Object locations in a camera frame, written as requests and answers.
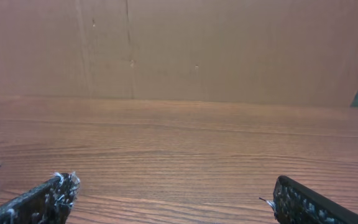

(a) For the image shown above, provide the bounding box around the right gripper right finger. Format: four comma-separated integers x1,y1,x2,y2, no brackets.
265,175,358,224

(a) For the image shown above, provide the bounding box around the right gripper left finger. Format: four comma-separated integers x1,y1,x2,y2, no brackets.
0,172,80,224

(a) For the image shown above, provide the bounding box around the cardboard back panel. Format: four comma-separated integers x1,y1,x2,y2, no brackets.
0,0,358,106

